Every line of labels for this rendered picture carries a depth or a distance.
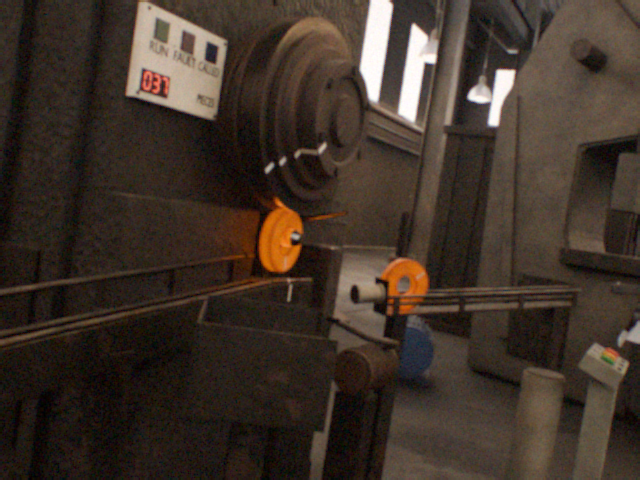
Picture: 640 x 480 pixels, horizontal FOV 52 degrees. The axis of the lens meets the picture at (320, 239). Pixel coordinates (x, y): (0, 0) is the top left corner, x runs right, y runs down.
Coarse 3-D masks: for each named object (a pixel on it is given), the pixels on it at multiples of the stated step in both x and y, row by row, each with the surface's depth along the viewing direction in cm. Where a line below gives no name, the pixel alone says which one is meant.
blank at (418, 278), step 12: (396, 264) 199; (408, 264) 200; (384, 276) 199; (396, 276) 199; (408, 276) 204; (420, 276) 203; (396, 288) 199; (420, 288) 203; (408, 300) 202; (420, 300) 204
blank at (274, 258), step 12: (276, 216) 160; (288, 216) 163; (264, 228) 159; (276, 228) 159; (300, 228) 169; (264, 240) 158; (276, 240) 159; (264, 252) 159; (276, 252) 160; (288, 252) 166; (264, 264) 161; (276, 264) 161; (288, 264) 167
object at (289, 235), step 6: (258, 228) 166; (288, 228) 164; (258, 234) 166; (282, 234) 162; (288, 234) 162; (294, 234) 161; (300, 234) 162; (282, 240) 163; (288, 240) 162; (294, 240) 161; (300, 240) 162; (294, 246) 163
